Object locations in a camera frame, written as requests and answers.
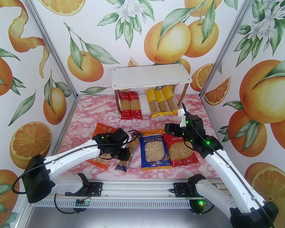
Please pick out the blue orecchiette pasta bag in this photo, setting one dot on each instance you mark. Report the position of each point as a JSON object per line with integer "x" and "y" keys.
{"x": 154, "y": 151}

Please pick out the white two-tier shelf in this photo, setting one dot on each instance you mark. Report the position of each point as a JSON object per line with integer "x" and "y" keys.
{"x": 149, "y": 77}

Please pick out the red short pasta bag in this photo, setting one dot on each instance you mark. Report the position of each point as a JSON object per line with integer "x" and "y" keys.
{"x": 182, "y": 153}

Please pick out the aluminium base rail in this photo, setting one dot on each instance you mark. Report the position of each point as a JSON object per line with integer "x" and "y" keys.
{"x": 137, "y": 189}

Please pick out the dark blue spaghetti bag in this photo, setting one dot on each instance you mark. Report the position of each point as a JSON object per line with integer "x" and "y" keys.
{"x": 133, "y": 148}

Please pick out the orange Pastatime short pasta bag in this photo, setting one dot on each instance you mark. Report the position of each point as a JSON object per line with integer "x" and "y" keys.
{"x": 104, "y": 128}

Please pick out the pink marble patterned mat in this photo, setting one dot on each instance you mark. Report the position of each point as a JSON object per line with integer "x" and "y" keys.
{"x": 97, "y": 108}

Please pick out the red spaghetti bag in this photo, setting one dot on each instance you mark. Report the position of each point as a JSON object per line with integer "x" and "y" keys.
{"x": 125, "y": 106}
{"x": 135, "y": 106}

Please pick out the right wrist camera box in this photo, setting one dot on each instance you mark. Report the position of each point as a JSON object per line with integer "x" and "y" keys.
{"x": 182, "y": 119}

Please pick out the yellow Pastatime spaghetti bag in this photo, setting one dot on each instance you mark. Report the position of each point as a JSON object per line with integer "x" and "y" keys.
{"x": 171, "y": 101}
{"x": 151, "y": 103}
{"x": 161, "y": 102}

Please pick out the small circuit board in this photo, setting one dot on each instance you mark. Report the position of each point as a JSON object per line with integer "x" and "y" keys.
{"x": 83, "y": 201}
{"x": 201, "y": 202}

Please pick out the aluminium frame post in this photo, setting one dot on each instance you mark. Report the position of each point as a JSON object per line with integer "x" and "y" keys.
{"x": 49, "y": 41}
{"x": 230, "y": 41}

